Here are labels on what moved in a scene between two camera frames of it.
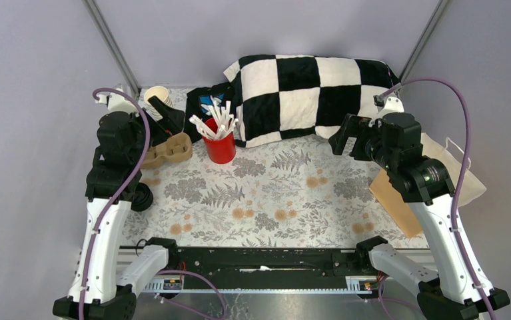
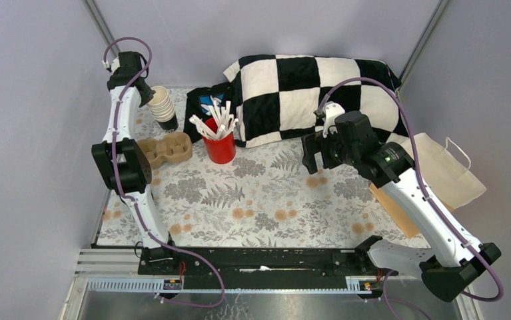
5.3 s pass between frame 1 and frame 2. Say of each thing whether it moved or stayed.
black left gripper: moved
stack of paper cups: stayed
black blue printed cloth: stayed
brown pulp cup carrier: stayed
